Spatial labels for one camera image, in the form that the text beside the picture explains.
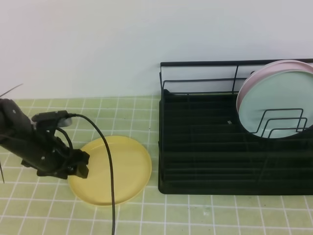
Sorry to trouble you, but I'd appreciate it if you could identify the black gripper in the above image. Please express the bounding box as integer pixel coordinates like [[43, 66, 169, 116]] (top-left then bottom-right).
[[21, 127, 89, 179]]

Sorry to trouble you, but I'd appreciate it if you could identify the yellow round plate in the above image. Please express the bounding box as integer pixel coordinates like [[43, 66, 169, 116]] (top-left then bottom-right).
[[68, 136, 152, 206]]

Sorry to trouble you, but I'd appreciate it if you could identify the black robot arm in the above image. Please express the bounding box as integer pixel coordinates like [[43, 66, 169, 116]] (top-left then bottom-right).
[[0, 99, 89, 179]]

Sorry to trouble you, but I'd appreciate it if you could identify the light green round plate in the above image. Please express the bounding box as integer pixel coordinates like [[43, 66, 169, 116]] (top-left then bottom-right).
[[238, 70, 313, 139]]

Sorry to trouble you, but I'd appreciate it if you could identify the pink round plate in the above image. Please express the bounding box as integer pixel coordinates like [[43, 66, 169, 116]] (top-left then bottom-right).
[[236, 60, 313, 112]]

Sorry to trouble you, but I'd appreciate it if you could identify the black camera cable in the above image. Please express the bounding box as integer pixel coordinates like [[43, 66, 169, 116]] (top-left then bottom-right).
[[56, 113, 116, 235]]

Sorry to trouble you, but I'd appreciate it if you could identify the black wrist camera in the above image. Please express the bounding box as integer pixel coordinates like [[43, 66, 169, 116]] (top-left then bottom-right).
[[31, 110, 72, 130]]

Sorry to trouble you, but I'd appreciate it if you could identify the black wire dish rack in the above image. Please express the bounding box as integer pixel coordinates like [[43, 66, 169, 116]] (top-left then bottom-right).
[[158, 59, 313, 196]]

